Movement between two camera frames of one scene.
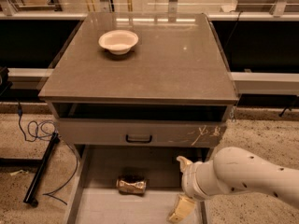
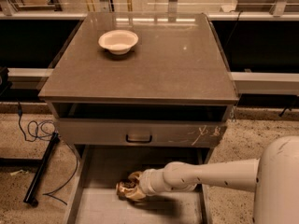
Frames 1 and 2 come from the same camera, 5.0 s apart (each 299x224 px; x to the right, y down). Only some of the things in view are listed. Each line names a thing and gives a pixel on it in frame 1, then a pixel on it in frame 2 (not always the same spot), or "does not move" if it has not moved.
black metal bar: [29, 197] does not move
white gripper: [189, 180] to [147, 180]
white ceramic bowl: [119, 42] does not move
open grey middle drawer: [94, 197] does not move
